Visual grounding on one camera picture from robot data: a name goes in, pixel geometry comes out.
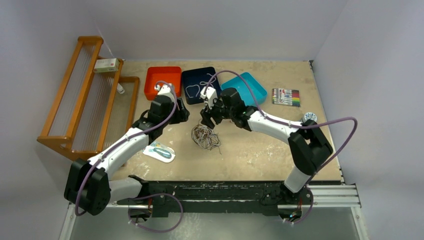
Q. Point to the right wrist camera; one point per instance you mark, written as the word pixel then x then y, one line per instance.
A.
pixel 209 96

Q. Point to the scissors blister pack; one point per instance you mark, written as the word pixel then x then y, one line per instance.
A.
pixel 160 152

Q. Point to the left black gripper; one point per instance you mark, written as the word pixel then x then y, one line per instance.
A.
pixel 181 114

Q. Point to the marker pen pack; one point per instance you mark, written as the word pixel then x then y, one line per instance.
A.
pixel 287 97

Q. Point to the aluminium frame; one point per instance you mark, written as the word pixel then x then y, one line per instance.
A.
pixel 334 215

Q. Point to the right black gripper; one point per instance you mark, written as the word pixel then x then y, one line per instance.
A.
pixel 207 115

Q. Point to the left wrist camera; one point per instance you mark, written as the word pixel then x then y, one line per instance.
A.
pixel 166 90

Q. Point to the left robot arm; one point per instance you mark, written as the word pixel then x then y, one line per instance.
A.
pixel 88 183

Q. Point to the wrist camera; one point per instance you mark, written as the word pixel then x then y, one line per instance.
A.
pixel 166 90
pixel 209 96

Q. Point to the small white red box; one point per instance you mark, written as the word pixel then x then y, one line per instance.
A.
pixel 106 65

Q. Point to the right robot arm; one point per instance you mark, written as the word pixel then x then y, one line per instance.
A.
pixel 308 145

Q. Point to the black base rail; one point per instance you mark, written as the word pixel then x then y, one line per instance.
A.
pixel 267 197

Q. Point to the wooden rack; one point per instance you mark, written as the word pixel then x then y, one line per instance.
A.
pixel 88 114

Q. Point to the dark blue tray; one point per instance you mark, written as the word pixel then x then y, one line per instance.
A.
pixel 193 81

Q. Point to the blue white round tin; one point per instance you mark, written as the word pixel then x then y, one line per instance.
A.
pixel 309 116

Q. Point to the orange tray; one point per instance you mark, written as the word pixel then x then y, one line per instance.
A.
pixel 170 74

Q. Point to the light blue tray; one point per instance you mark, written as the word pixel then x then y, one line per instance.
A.
pixel 259 92

